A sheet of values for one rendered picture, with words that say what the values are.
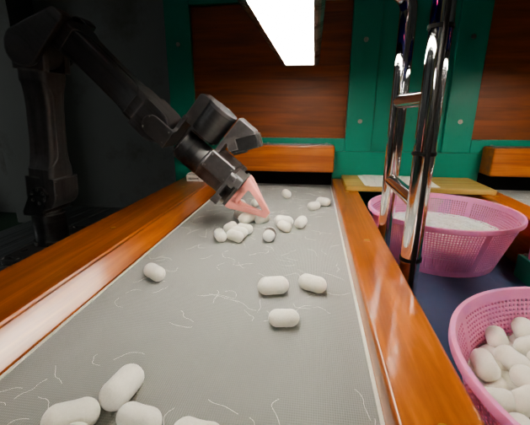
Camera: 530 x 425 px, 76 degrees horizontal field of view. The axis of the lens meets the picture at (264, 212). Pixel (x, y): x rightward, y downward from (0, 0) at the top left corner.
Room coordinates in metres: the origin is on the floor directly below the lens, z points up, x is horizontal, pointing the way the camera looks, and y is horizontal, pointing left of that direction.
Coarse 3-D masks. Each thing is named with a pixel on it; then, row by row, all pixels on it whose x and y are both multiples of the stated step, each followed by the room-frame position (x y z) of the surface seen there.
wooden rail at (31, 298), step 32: (160, 192) 0.77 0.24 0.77; (192, 192) 0.77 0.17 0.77; (96, 224) 0.54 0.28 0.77; (128, 224) 0.54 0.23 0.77; (160, 224) 0.57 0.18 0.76; (32, 256) 0.41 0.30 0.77; (64, 256) 0.41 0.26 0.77; (96, 256) 0.41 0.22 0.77; (128, 256) 0.45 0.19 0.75; (0, 288) 0.33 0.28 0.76; (32, 288) 0.33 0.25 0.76; (64, 288) 0.33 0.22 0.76; (96, 288) 0.36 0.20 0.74; (0, 320) 0.27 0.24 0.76; (32, 320) 0.28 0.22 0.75; (64, 320) 0.30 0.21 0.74; (0, 352) 0.24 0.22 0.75
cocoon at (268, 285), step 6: (276, 276) 0.36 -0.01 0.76; (258, 282) 0.36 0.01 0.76; (264, 282) 0.35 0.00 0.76; (270, 282) 0.35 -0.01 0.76; (276, 282) 0.35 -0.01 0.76; (282, 282) 0.35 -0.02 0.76; (288, 282) 0.36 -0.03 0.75; (258, 288) 0.35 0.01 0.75; (264, 288) 0.35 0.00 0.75; (270, 288) 0.35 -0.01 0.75; (276, 288) 0.35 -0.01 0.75; (282, 288) 0.35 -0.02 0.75; (264, 294) 0.35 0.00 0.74; (270, 294) 0.35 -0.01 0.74
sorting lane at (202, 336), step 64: (320, 192) 0.88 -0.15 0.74; (192, 256) 0.47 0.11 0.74; (256, 256) 0.47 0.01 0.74; (320, 256) 0.47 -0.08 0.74; (128, 320) 0.30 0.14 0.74; (192, 320) 0.30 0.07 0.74; (256, 320) 0.30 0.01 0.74; (320, 320) 0.30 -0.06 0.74; (0, 384) 0.22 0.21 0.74; (64, 384) 0.22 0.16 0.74; (192, 384) 0.22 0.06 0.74; (256, 384) 0.22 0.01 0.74; (320, 384) 0.22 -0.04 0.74
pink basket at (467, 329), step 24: (504, 288) 0.32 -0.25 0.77; (528, 288) 0.32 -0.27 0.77; (456, 312) 0.27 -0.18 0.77; (480, 312) 0.30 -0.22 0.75; (504, 312) 0.31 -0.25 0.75; (528, 312) 0.31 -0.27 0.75; (456, 336) 0.24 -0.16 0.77; (480, 336) 0.29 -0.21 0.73; (456, 360) 0.22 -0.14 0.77; (480, 384) 0.19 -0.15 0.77; (480, 408) 0.19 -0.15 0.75
